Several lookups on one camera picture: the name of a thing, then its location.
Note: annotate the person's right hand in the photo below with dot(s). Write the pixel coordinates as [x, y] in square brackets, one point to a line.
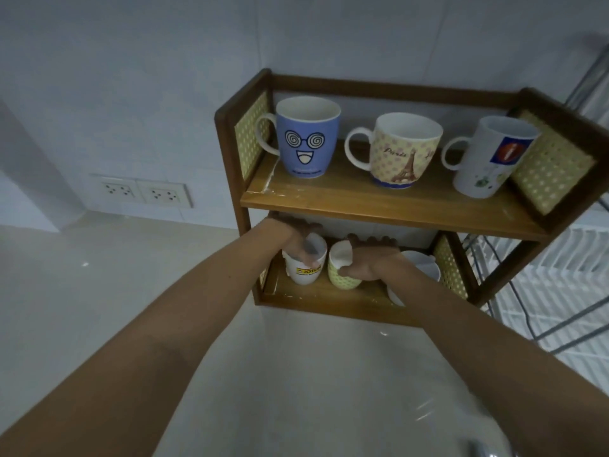
[373, 261]

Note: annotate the person's left hand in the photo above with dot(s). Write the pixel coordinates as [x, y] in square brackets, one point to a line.
[295, 233]

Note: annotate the green patterned anchor mug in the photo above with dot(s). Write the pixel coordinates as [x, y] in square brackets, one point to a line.
[340, 273]

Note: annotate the wooden shelf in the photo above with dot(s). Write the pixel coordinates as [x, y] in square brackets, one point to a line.
[380, 204]

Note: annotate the blue cartoon face mug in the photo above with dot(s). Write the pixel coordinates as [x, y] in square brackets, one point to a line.
[307, 137]

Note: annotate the beige Paris Eiffel mug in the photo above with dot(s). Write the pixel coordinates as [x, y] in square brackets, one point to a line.
[404, 157]

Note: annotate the white mug blue red logo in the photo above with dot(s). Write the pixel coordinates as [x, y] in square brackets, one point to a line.
[485, 161]

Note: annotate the white two-tier dish rack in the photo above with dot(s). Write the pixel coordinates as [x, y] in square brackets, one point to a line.
[561, 280]

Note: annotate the person's right forearm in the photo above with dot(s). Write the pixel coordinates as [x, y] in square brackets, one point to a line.
[499, 356]

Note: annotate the person's left forearm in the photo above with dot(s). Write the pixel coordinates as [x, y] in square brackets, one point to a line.
[157, 356]

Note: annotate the white power socket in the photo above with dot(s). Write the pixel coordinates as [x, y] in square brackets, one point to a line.
[117, 190]
[164, 195]

